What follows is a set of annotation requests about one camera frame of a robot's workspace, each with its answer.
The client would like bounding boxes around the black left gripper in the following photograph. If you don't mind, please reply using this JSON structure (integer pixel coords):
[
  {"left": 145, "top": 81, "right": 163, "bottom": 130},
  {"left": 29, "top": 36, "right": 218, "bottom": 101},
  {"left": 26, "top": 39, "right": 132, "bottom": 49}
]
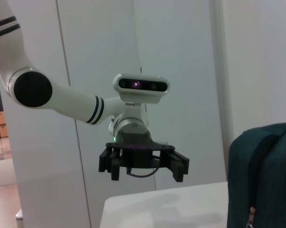
[{"left": 98, "top": 141, "right": 190, "bottom": 182}]

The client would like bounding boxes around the dark teal insulated lunch bag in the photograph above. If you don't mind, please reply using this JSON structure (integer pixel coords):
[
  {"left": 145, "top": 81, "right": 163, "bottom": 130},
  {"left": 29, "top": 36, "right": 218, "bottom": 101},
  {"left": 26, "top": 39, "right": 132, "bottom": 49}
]
[{"left": 227, "top": 121, "right": 286, "bottom": 228}]

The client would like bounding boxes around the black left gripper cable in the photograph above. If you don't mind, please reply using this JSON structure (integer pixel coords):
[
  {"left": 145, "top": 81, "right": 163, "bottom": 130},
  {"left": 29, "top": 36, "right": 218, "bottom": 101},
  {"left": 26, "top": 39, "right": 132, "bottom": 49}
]
[{"left": 125, "top": 154, "right": 162, "bottom": 178}]

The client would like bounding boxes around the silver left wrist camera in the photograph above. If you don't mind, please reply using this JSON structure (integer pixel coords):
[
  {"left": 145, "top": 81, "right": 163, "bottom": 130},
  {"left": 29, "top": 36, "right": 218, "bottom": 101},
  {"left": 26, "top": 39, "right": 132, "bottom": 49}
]
[{"left": 113, "top": 73, "right": 170, "bottom": 112}]

